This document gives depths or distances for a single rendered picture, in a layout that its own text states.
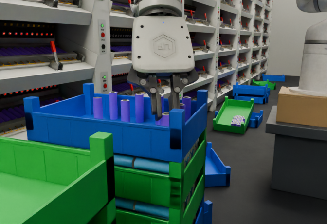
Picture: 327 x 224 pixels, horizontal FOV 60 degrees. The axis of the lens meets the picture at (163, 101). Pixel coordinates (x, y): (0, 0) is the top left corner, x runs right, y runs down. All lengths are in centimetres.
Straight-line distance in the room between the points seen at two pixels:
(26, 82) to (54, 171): 54
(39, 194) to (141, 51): 25
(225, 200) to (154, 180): 69
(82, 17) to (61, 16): 10
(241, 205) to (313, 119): 40
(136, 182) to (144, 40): 23
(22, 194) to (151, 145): 19
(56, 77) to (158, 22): 55
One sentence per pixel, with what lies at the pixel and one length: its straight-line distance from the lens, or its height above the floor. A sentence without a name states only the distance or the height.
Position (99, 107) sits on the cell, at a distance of 58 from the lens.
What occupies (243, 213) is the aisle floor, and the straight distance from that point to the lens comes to 108.
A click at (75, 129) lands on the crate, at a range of 51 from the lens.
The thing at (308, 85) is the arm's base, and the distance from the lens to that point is 120.
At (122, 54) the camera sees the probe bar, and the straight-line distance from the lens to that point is 129.
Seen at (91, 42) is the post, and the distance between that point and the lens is 109.
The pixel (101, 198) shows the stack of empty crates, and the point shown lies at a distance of 33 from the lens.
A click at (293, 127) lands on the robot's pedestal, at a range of 112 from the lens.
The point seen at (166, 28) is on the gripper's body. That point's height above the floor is 60.
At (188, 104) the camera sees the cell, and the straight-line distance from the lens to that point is 58.
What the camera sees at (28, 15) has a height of 65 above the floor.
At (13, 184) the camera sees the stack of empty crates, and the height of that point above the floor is 40.
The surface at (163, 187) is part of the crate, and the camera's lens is 47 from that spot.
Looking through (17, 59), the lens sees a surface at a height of 53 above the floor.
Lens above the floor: 58
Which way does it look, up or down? 12 degrees down
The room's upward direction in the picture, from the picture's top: straight up
